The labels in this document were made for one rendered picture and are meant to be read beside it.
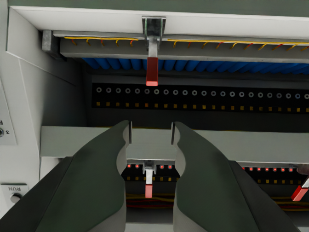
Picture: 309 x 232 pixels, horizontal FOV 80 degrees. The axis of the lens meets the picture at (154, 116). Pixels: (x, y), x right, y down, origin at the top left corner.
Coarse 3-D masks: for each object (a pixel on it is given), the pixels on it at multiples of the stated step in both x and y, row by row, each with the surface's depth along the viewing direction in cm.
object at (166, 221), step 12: (132, 204) 49; (144, 204) 50; (156, 204) 50; (168, 204) 50; (288, 204) 52; (300, 204) 49; (132, 216) 43; (144, 216) 43; (156, 216) 43; (168, 216) 44; (300, 216) 45; (132, 228) 34; (144, 228) 34; (156, 228) 34; (168, 228) 34; (300, 228) 34
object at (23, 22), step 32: (32, 0) 20; (64, 0) 20; (96, 0) 20; (128, 0) 20; (160, 0) 21; (192, 0) 21; (224, 0) 21; (256, 0) 21; (288, 0) 21; (32, 32) 24; (128, 32) 25; (192, 32) 25; (224, 32) 25; (256, 32) 24; (288, 32) 24; (32, 64) 25; (64, 64) 33
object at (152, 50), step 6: (150, 42) 22; (156, 42) 22; (150, 48) 22; (156, 48) 22; (150, 54) 21; (156, 54) 21; (150, 60) 20; (156, 60) 20; (150, 66) 20; (156, 66) 20; (150, 72) 19; (156, 72) 19; (150, 78) 19; (156, 78) 19; (150, 84) 19; (156, 84) 19
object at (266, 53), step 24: (72, 48) 27; (96, 48) 27; (120, 48) 27; (144, 48) 27; (168, 48) 27; (192, 48) 27; (216, 48) 27; (240, 48) 27; (264, 48) 27; (288, 48) 27
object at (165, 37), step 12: (60, 36) 26; (72, 36) 26; (84, 36) 26; (96, 36) 25; (108, 36) 25; (120, 36) 25; (132, 36) 25; (168, 36) 26; (180, 36) 26; (192, 36) 26; (204, 36) 26; (216, 36) 26
